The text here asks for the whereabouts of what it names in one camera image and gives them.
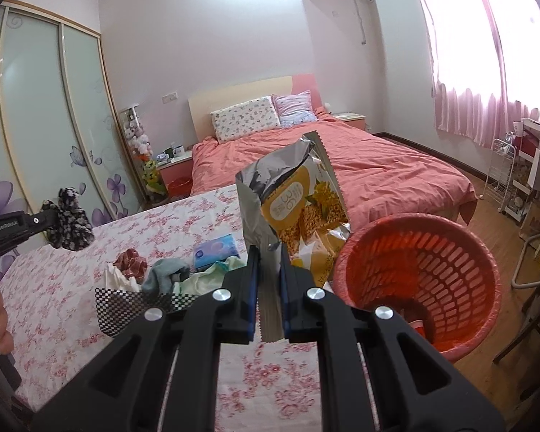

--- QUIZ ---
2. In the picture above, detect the floral print pillow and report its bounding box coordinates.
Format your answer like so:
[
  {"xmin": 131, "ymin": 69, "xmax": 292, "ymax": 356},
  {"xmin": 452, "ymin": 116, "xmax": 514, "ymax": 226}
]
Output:
[{"xmin": 210, "ymin": 96, "xmax": 280, "ymax": 144}]

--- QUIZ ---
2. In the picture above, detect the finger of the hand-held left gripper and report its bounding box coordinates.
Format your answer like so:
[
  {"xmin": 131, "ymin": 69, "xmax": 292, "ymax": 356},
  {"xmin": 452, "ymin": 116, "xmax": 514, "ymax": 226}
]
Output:
[{"xmin": 26, "ymin": 202, "xmax": 61, "ymax": 237}]

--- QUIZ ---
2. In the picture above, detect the blue tissue pack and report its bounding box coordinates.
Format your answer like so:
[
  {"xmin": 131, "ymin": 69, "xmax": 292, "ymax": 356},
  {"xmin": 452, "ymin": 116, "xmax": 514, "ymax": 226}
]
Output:
[{"xmin": 193, "ymin": 234, "xmax": 246, "ymax": 273}]

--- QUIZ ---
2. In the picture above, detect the flower print sliding wardrobe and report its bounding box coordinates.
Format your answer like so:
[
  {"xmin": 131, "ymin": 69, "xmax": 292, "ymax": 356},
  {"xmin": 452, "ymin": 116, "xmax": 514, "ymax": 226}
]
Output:
[{"xmin": 0, "ymin": 2, "xmax": 145, "ymax": 275}]

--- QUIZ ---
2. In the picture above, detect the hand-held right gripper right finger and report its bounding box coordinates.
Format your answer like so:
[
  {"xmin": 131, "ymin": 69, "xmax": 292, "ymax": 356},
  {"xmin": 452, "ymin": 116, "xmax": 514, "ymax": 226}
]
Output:
[{"xmin": 279, "ymin": 243, "xmax": 507, "ymax": 432}]

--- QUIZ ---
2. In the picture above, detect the pink curtain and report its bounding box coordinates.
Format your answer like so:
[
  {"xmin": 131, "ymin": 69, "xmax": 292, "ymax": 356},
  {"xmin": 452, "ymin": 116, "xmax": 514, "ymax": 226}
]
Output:
[{"xmin": 405, "ymin": 0, "xmax": 540, "ymax": 149}]

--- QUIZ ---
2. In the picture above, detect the red plastic basin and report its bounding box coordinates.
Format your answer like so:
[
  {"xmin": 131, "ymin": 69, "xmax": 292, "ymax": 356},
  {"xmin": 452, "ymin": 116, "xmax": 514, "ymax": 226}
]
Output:
[{"xmin": 166, "ymin": 177, "xmax": 192, "ymax": 198}]

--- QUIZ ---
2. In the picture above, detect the air conditioner pipe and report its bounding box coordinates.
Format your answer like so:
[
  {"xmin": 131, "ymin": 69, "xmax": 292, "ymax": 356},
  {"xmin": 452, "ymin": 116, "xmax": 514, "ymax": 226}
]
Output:
[{"xmin": 353, "ymin": 0, "xmax": 368, "ymax": 46}]

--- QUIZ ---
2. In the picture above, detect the pink nightstand with mug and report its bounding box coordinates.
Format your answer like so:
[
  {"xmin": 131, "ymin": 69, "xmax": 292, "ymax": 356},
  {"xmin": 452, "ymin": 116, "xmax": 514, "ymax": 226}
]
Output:
[{"xmin": 157, "ymin": 152, "xmax": 194, "ymax": 199}]

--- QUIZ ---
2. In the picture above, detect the metal chair frame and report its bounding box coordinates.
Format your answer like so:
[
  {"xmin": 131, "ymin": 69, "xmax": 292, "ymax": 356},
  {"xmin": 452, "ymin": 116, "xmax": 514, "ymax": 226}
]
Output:
[{"xmin": 510, "ymin": 229, "xmax": 540, "ymax": 289}]

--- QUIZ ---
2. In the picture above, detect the beige pink headboard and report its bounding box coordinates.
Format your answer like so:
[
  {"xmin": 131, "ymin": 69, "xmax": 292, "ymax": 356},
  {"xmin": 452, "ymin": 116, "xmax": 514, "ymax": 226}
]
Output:
[{"xmin": 188, "ymin": 72, "xmax": 324, "ymax": 145}]

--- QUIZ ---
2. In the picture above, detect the red floral blanket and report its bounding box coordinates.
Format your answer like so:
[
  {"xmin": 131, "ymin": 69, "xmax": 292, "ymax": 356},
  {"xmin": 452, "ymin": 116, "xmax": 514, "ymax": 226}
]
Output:
[{"xmin": 0, "ymin": 184, "xmax": 370, "ymax": 432}]

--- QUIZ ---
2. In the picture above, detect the white shelf cart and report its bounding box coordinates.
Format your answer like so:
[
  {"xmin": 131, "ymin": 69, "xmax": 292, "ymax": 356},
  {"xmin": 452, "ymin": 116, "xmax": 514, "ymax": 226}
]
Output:
[{"xmin": 508, "ymin": 117, "xmax": 540, "ymax": 235}]

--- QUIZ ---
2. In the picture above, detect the light green cloth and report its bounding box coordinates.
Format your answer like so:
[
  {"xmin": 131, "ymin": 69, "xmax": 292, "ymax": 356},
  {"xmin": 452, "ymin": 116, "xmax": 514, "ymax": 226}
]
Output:
[{"xmin": 171, "ymin": 256, "xmax": 246, "ymax": 296}]

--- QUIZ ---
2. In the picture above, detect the bed with orange duvet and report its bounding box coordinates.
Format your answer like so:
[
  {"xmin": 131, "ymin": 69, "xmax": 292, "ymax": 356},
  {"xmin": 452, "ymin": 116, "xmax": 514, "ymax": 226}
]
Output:
[{"xmin": 191, "ymin": 121, "xmax": 478, "ymax": 226}]

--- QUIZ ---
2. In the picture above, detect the green plush toy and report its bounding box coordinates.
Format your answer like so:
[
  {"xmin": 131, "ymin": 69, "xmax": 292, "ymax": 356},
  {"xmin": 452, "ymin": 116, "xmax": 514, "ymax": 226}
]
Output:
[{"xmin": 141, "ymin": 157, "xmax": 167, "ymax": 194}]

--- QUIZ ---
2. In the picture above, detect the black white checkered wrapper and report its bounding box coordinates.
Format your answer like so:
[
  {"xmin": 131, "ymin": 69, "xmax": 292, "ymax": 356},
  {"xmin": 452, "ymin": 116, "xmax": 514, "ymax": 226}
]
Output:
[{"xmin": 94, "ymin": 287, "xmax": 208, "ymax": 338}]

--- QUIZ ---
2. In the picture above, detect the white wire rack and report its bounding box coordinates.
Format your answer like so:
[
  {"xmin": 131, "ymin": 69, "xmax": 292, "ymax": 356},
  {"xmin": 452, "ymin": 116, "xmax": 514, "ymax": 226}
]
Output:
[{"xmin": 481, "ymin": 137, "xmax": 523, "ymax": 217}]

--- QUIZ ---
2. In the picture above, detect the black floral scrunchie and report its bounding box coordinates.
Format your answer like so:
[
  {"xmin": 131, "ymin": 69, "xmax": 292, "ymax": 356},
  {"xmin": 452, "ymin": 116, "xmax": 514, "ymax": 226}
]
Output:
[{"xmin": 44, "ymin": 186, "xmax": 95, "ymax": 253}]

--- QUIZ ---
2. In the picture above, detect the yellow silver snack packet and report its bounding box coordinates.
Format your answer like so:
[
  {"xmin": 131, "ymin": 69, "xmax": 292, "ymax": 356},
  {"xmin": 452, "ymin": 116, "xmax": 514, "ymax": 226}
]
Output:
[{"xmin": 235, "ymin": 131, "xmax": 352, "ymax": 342}]

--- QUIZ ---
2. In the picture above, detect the clear tube of plush toys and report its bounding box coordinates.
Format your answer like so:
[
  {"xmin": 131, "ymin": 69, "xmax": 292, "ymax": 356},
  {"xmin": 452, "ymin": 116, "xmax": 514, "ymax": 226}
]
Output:
[{"xmin": 117, "ymin": 104, "xmax": 156, "ymax": 163}]

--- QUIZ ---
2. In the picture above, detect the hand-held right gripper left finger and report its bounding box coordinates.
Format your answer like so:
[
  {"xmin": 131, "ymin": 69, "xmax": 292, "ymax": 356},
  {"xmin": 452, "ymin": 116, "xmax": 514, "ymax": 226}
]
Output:
[{"xmin": 29, "ymin": 245, "xmax": 262, "ymax": 432}]

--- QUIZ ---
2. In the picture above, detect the pink striped pillow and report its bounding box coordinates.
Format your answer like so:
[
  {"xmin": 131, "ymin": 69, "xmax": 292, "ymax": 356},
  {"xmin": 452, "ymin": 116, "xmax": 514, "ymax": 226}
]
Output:
[{"xmin": 271, "ymin": 90, "xmax": 319, "ymax": 127}]

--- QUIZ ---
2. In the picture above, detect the red plaid scrunchie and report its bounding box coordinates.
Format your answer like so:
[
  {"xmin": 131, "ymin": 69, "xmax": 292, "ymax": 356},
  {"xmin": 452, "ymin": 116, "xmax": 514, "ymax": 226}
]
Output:
[{"xmin": 113, "ymin": 249, "xmax": 156, "ymax": 286}]

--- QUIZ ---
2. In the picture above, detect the red plastic basket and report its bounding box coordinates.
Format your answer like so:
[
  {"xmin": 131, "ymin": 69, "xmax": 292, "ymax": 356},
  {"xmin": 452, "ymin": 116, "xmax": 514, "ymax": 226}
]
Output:
[{"xmin": 330, "ymin": 213, "xmax": 502, "ymax": 364}]

